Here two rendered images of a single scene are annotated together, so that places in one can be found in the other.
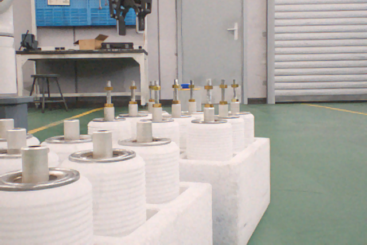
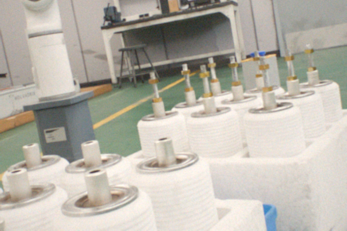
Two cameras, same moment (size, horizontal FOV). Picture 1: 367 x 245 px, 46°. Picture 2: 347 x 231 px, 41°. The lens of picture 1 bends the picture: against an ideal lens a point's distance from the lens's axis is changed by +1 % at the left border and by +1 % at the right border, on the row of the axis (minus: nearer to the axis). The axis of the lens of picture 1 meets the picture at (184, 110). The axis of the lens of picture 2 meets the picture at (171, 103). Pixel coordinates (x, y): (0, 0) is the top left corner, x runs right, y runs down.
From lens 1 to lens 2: 0.15 m
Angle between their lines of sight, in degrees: 16
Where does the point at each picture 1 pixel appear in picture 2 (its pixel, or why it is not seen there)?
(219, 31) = not seen: outside the picture
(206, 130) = (265, 121)
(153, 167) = (174, 198)
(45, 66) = (132, 36)
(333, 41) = not seen: outside the picture
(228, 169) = (296, 168)
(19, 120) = (81, 119)
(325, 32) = not seen: outside the picture
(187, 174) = (248, 176)
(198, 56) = not seen: outside the picture
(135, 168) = (131, 218)
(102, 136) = (93, 180)
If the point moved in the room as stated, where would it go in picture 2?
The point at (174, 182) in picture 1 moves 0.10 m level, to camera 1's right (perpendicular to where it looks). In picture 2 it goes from (205, 211) to (297, 203)
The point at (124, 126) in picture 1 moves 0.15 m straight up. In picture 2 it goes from (176, 122) to (161, 45)
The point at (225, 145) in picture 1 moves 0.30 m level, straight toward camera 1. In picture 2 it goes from (292, 136) to (264, 208)
